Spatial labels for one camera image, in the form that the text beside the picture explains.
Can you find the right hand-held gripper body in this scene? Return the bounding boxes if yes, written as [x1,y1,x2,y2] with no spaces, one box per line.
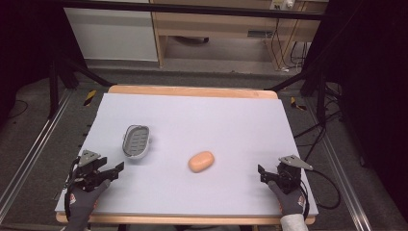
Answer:
[268,154,315,195]

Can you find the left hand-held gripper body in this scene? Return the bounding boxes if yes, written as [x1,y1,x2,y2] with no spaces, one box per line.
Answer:
[68,149,109,193]

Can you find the grey soap dish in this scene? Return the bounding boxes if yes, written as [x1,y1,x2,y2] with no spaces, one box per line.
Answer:
[121,124,152,160]

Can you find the orange soap bar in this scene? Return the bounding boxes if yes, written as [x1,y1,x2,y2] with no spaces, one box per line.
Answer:
[188,150,216,174]

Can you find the person's right hand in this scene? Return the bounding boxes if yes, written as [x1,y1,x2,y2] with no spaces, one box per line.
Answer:
[267,180,306,217]

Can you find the yellow black tape marker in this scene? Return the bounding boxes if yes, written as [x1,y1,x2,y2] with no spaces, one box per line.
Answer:
[83,89,97,107]
[290,96,308,112]

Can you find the white table mat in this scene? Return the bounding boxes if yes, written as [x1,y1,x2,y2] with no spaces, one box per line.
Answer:
[54,92,319,217]

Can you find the black metal stand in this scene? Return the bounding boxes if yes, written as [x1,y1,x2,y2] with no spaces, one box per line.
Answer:
[263,68,329,127]
[47,57,115,120]

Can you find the wooden table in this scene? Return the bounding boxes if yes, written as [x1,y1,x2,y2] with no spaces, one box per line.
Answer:
[55,84,317,226]

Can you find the white cabinet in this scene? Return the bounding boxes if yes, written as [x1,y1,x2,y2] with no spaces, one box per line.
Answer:
[64,7,159,63]

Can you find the wooden desk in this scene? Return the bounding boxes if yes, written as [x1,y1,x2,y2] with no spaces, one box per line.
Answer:
[149,0,322,70]

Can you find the white power strip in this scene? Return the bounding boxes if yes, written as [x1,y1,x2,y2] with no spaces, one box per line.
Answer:
[269,0,295,11]

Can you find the black crossbar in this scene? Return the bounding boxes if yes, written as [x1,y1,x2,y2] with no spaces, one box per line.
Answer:
[62,0,325,21]

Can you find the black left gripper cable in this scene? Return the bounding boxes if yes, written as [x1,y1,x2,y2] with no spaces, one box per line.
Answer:
[63,156,82,222]

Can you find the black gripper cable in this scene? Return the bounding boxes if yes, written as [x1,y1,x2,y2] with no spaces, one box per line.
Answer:
[298,168,342,220]
[63,156,82,222]

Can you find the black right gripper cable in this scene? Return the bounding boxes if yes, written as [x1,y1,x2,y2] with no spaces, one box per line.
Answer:
[298,168,342,220]

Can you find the metal floor rail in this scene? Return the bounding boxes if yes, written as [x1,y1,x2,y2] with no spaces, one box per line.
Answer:
[303,95,374,231]
[0,89,74,223]

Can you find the black floor cables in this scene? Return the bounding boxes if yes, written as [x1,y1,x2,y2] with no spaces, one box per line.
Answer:
[293,81,345,163]

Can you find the thin black floor cable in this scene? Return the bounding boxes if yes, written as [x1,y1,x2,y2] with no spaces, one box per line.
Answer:
[7,99,30,120]

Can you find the cables under desk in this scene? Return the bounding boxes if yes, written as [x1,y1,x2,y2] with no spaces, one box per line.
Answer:
[268,18,311,72]

